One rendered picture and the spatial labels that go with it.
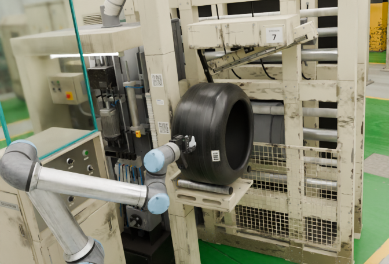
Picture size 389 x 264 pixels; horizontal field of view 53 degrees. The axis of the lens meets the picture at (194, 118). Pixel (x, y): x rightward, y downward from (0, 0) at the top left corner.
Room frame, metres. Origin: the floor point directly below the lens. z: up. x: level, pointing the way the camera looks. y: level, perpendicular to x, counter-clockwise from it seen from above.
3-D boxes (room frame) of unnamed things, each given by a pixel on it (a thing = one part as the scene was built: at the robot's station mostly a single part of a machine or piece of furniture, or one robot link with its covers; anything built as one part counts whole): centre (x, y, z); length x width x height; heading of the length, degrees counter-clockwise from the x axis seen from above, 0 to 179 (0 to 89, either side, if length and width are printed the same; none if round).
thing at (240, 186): (2.14, -0.08, 0.80); 0.37 x 0.36 x 0.02; 150
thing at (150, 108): (2.27, 0.24, 1.19); 0.05 x 0.04 x 0.48; 150
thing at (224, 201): (2.02, 0.00, 0.84); 0.36 x 0.09 x 0.06; 60
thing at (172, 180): (2.23, 0.08, 0.90); 0.40 x 0.03 x 0.10; 150
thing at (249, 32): (2.33, -0.33, 1.71); 0.61 x 0.25 x 0.15; 60
